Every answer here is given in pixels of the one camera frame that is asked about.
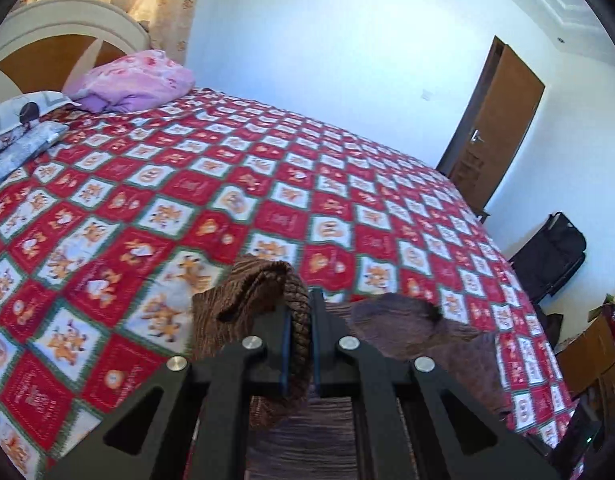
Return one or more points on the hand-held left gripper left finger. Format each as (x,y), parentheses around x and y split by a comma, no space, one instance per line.
(285,360)

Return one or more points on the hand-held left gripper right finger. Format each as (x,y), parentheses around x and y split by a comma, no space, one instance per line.
(315,345)

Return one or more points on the brown striped knitted garment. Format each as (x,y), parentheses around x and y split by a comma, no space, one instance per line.
(237,305)

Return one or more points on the wooden desk with drawers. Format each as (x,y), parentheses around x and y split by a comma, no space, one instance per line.
(587,360)

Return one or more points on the red printed checkered blanket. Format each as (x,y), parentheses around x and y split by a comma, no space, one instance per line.
(187,185)

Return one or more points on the brown wooden door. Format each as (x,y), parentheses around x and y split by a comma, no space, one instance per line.
(502,125)

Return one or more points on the pink floral pillow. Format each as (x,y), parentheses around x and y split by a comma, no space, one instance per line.
(137,80)

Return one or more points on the grey printed pillow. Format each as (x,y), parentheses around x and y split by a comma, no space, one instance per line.
(22,152)
(17,115)

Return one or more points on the beige patterned curtain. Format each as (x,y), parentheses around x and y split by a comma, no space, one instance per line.
(172,10)

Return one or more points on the white and wooden headboard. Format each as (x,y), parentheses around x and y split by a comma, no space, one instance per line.
(37,60)

